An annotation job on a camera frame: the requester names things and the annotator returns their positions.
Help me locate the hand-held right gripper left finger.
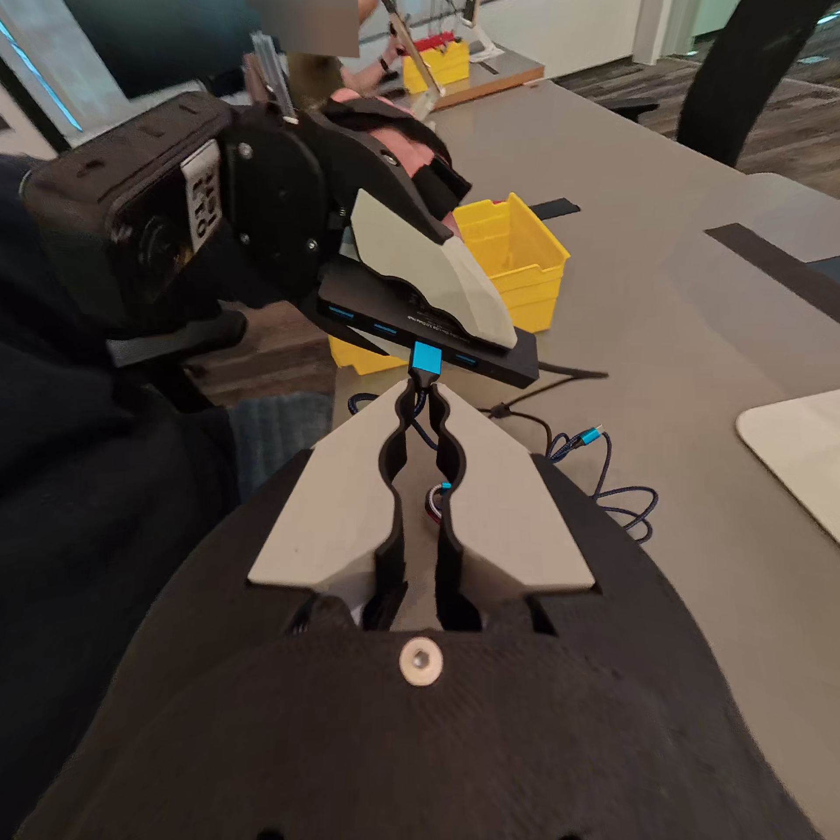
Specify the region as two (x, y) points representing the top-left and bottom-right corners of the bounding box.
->
(247, 385), (424, 631)

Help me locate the black chair armrest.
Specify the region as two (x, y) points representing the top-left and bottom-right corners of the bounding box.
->
(105, 309), (250, 371)

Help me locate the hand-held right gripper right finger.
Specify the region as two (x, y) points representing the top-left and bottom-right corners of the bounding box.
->
(428, 381), (599, 631)

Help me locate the wooden desk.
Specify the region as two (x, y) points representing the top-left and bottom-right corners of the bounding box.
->
(381, 50), (546, 112)

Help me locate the black office chair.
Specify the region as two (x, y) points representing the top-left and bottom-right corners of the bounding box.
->
(676, 0), (840, 169)

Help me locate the blue braided usb cable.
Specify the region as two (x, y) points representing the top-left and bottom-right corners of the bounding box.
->
(394, 342), (660, 542)

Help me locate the yellow plastic bin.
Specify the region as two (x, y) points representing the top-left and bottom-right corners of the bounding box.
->
(401, 40), (471, 95)
(329, 195), (572, 378)

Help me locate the black wall screen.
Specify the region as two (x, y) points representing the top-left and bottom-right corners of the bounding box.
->
(59, 0), (263, 99)

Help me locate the person's left hand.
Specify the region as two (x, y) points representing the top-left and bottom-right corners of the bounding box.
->
(332, 87), (443, 181)

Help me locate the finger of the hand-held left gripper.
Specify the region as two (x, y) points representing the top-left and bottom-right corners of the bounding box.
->
(350, 188), (519, 351)

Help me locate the black usb hub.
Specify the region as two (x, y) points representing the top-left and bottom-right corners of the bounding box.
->
(315, 256), (542, 388)

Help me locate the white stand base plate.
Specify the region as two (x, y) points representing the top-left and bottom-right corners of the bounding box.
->
(735, 390), (840, 546)

